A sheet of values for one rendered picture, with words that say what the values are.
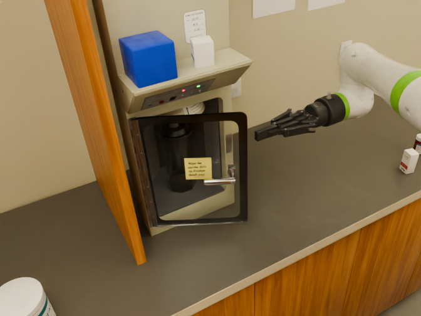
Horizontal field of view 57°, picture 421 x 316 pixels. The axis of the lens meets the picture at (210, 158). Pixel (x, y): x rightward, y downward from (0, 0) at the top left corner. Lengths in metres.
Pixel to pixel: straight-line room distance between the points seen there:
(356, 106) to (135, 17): 0.71
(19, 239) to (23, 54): 0.61
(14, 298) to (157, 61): 0.66
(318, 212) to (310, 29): 0.86
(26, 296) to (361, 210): 1.05
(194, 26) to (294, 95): 1.01
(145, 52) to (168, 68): 0.07
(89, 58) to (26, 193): 0.86
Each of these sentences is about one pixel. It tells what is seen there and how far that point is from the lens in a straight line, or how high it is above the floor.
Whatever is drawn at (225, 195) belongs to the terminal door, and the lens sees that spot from 1.18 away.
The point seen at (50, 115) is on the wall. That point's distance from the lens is 1.49.
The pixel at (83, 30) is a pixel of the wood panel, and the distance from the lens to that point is 0.86.
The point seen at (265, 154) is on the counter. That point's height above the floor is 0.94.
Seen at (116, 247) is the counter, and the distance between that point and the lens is 1.33.
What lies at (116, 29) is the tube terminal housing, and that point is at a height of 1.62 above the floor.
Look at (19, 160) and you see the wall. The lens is 1.55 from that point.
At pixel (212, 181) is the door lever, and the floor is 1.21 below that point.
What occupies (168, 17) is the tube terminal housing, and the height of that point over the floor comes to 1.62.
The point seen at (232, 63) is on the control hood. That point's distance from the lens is 1.00.
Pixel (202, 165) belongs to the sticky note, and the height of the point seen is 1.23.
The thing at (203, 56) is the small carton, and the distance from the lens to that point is 0.99.
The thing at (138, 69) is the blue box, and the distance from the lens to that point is 0.90.
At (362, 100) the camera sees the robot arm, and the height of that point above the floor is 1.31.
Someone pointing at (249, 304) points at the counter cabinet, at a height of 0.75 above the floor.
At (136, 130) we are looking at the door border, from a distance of 1.06.
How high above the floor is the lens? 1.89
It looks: 36 degrees down
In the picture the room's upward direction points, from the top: 4 degrees counter-clockwise
